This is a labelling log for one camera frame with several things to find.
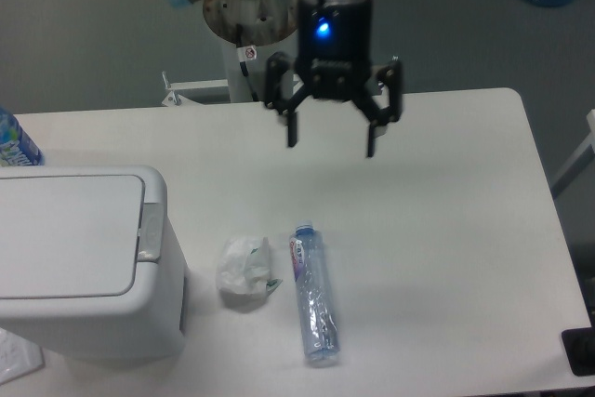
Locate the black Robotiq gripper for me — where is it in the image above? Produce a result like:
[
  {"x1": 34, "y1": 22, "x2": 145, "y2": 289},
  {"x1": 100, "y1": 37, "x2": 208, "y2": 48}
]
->
[{"x1": 263, "y1": 0, "x2": 404, "y2": 159}]

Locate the white push-lid trash can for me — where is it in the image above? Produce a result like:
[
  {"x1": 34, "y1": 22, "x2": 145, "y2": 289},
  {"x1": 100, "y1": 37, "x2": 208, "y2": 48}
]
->
[{"x1": 1, "y1": 165, "x2": 188, "y2": 359}]

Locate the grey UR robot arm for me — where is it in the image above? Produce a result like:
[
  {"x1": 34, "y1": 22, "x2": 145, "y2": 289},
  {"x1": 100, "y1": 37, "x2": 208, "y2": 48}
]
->
[{"x1": 168, "y1": 0, "x2": 403, "y2": 156}]

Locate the metal clamp bolt right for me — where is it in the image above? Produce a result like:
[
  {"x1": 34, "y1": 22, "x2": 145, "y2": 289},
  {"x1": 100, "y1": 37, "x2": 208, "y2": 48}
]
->
[{"x1": 373, "y1": 55, "x2": 403, "y2": 92}]

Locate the crumpled white tissue wrapper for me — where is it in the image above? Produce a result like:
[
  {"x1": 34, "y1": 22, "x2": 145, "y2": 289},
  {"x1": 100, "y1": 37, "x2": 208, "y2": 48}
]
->
[{"x1": 216, "y1": 236, "x2": 283, "y2": 300}]

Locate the clear plastic water bottle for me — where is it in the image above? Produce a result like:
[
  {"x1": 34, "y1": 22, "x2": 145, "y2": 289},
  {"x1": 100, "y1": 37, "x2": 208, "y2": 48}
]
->
[{"x1": 289, "y1": 220, "x2": 340, "y2": 367}]

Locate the blue-label bottle at left edge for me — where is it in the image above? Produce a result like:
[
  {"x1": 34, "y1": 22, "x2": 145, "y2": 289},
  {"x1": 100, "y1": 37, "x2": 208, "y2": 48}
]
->
[{"x1": 1, "y1": 108, "x2": 45, "y2": 167}]

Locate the black device at right edge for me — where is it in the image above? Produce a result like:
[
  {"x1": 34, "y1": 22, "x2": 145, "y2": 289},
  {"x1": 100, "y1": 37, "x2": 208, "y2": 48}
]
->
[{"x1": 562, "y1": 327, "x2": 594, "y2": 377}]

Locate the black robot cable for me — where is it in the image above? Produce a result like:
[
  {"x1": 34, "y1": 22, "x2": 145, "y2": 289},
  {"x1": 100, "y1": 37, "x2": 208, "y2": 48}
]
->
[{"x1": 234, "y1": 22, "x2": 260, "y2": 103}]

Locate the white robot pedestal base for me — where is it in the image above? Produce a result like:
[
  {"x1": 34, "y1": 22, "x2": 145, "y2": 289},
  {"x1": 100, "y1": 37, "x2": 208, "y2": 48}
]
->
[{"x1": 203, "y1": 0, "x2": 298, "y2": 103}]

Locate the white mounting rail left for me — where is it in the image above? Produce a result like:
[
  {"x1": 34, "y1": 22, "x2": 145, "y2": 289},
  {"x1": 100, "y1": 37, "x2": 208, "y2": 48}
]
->
[{"x1": 161, "y1": 71, "x2": 230, "y2": 107}]

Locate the white frame bracket right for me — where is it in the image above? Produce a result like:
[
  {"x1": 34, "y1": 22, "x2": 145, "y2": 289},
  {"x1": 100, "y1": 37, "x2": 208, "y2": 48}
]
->
[{"x1": 549, "y1": 110, "x2": 594, "y2": 200}]

